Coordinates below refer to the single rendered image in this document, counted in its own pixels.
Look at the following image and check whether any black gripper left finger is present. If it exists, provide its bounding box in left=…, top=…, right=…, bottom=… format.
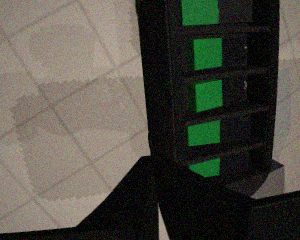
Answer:
left=0, top=156, right=159, bottom=240

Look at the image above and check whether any dark grey switch panel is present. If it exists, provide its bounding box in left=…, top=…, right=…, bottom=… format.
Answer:
left=135, top=0, right=281, bottom=197

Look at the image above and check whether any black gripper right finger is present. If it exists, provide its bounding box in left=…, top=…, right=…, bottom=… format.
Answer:
left=151, top=155, right=300, bottom=240

